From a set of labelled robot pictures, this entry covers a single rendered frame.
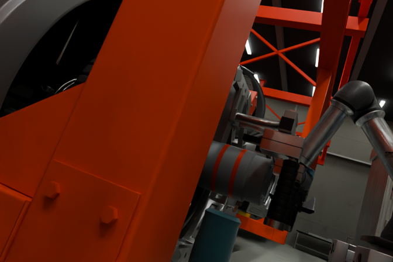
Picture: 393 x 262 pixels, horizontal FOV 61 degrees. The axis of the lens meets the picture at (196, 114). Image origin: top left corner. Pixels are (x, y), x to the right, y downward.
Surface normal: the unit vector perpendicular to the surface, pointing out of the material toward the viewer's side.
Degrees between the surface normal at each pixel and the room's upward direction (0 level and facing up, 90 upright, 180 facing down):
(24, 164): 90
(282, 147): 90
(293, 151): 90
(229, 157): 64
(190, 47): 90
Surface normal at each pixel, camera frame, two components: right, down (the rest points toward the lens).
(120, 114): -0.29, -0.32
